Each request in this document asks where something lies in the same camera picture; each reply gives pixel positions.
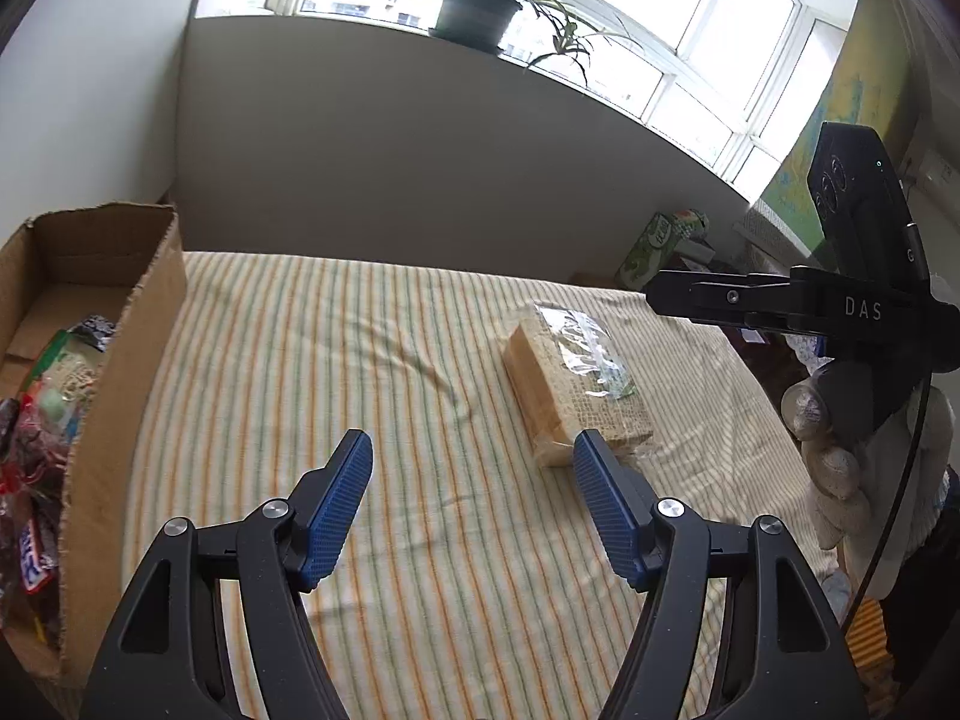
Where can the clear green candy wrapper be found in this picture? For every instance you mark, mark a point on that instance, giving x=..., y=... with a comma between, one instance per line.
x=55, y=409

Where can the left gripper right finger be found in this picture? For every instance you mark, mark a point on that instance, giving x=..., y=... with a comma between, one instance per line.
x=661, y=548

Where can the green carton box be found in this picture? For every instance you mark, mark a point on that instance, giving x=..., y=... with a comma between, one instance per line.
x=653, y=248

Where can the Snickers chocolate bar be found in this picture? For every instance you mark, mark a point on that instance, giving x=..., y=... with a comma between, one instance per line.
x=37, y=554

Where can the potted spider plant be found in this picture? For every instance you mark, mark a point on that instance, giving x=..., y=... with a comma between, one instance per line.
x=551, y=36

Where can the striped tablecloth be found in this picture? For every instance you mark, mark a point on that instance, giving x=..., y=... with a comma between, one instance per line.
x=472, y=583

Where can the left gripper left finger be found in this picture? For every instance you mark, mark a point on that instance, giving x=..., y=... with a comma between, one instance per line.
x=285, y=548

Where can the white window frame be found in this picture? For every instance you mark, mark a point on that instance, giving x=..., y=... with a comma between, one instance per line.
x=730, y=82

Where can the right white gloved hand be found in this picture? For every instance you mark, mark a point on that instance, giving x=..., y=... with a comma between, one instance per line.
x=855, y=469

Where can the black patterned candy packet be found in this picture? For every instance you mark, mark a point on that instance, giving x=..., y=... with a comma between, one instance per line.
x=97, y=331

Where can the clear-wrapped cracker pack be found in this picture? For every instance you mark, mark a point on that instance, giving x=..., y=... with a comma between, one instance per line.
x=567, y=378

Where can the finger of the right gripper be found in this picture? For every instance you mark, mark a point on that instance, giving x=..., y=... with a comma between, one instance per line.
x=762, y=301

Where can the red dried fruit bag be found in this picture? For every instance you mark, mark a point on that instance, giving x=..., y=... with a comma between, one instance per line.
x=34, y=465

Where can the green red snack bag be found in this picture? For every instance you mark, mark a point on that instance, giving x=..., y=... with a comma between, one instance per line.
x=68, y=364

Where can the brown cardboard box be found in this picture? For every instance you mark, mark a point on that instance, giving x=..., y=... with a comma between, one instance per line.
x=124, y=262

